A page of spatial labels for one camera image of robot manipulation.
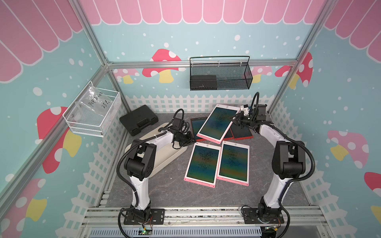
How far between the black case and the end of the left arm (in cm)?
34

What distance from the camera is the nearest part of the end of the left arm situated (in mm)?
807

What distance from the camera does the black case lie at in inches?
42.3
